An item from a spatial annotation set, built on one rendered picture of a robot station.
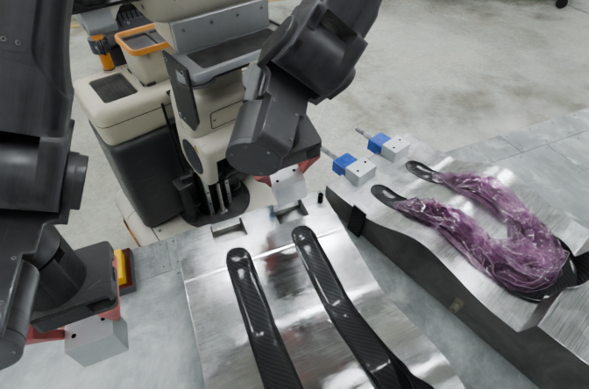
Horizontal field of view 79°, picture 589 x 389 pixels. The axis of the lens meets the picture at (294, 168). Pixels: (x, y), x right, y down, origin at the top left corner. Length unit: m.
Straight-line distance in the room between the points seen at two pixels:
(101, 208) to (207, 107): 1.24
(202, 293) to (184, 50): 0.46
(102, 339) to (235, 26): 0.60
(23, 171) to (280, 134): 0.20
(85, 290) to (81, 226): 1.57
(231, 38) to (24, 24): 0.58
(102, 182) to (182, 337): 1.60
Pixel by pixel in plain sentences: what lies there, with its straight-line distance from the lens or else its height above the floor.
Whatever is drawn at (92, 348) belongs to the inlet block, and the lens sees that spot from 0.49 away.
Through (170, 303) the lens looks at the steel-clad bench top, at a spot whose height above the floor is 0.80.
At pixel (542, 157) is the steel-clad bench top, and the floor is 0.80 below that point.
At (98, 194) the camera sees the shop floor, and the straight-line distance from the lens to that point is 2.09.
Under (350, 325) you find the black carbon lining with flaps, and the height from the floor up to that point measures 0.89.
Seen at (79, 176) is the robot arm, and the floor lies 1.18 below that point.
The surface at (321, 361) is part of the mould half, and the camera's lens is 0.48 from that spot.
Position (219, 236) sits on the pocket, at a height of 0.86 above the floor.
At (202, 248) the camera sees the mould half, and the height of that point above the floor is 0.89.
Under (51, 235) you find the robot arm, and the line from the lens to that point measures 0.37.
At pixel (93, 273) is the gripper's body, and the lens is 0.42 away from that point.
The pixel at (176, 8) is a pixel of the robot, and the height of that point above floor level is 1.12.
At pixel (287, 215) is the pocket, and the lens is 0.64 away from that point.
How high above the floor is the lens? 1.37
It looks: 44 degrees down
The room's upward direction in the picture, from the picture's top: straight up
